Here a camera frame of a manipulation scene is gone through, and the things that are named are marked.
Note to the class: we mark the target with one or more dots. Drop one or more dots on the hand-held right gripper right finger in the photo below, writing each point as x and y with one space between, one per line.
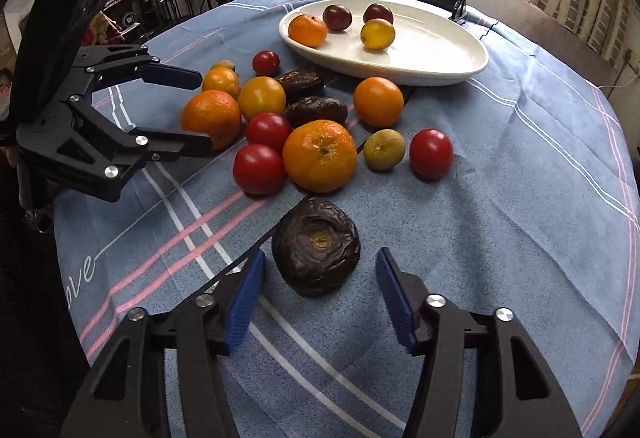
395 298

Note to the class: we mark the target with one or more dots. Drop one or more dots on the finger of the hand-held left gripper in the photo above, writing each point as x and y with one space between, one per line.
172 77
185 142

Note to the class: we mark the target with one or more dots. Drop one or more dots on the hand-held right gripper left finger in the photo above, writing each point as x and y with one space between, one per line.
247 303

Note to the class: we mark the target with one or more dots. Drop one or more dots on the mandarin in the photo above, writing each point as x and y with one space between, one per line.
308 29
211 116
320 156

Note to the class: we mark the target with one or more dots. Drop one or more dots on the small smooth orange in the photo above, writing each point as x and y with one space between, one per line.
220 82

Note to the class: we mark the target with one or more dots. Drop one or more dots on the small green fruit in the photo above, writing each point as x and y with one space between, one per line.
223 65

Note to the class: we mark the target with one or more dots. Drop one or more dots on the large wrinkled passion fruit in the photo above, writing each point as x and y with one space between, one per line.
316 254

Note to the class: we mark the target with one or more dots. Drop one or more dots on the yellow-orange citrus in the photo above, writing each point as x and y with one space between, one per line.
261 97

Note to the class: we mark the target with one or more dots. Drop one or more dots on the small red tomato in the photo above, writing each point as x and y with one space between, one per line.
265 63

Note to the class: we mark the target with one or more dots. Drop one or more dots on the yellow-green lime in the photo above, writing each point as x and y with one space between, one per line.
384 150

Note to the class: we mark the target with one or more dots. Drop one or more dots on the white oval plate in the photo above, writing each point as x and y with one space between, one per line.
430 51

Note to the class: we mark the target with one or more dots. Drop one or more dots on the blue striped tablecloth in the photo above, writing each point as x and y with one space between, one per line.
475 228

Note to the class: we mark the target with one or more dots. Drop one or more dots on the dark purple plum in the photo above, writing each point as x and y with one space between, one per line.
337 17
377 12

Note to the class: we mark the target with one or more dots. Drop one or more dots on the yellow lemon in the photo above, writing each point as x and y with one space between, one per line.
377 35

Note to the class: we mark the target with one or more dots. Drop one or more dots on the wall socket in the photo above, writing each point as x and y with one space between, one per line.
627 56

